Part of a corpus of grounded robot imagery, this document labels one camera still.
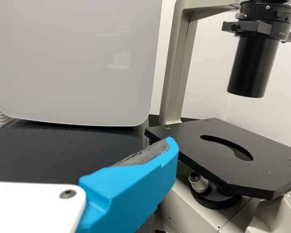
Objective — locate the white box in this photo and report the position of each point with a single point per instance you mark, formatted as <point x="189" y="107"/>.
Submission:
<point x="70" y="60"/>

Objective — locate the black platform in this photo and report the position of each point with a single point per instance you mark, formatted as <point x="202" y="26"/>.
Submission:
<point x="51" y="150"/>

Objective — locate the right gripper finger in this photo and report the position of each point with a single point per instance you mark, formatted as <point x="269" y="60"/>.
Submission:
<point x="135" y="184"/>

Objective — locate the cream microscope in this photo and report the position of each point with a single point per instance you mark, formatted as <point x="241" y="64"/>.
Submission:
<point x="177" y="72"/>

